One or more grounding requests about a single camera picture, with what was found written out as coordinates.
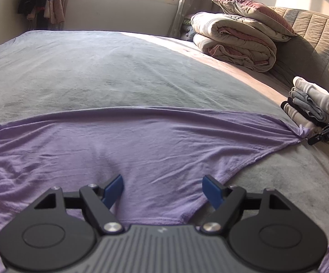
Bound padded beige headboard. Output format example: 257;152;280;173
267;6;329;97

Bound folded black garment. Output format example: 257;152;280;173
281;97;329;128

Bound beige maroon pillow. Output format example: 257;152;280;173
212;0;298;43

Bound small patterned pillow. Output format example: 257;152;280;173
181;17;197;42

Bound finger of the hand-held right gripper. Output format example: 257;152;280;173
308;132;329;145

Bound folded beige quilt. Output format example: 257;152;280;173
190;12;277;71

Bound purple pants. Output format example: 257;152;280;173
0;106;329;273

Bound folded white garment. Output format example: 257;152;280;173
292;76;329;115

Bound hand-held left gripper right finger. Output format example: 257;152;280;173
201;174;291;235

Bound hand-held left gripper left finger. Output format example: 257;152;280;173
32;174;125;235

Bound folded grey sweater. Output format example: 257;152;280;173
289;87;329;122

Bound hanging pink clothes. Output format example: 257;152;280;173
44;0;66;25

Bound folded beige garment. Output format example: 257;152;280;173
282;102;324;134

